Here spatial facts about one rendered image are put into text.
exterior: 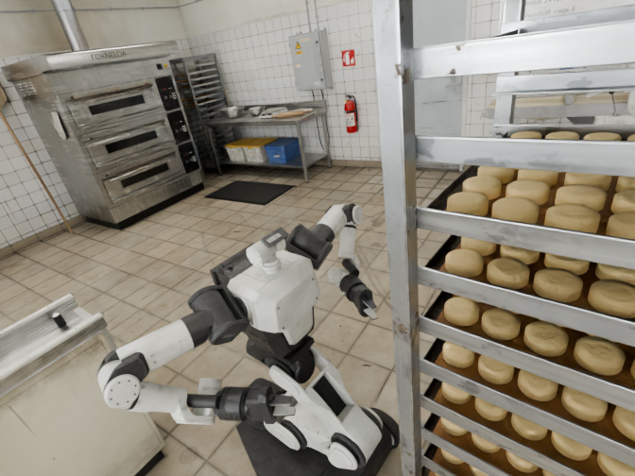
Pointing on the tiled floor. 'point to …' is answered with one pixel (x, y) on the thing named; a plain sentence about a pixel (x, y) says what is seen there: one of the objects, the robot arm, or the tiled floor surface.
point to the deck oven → (112, 128)
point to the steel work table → (276, 125)
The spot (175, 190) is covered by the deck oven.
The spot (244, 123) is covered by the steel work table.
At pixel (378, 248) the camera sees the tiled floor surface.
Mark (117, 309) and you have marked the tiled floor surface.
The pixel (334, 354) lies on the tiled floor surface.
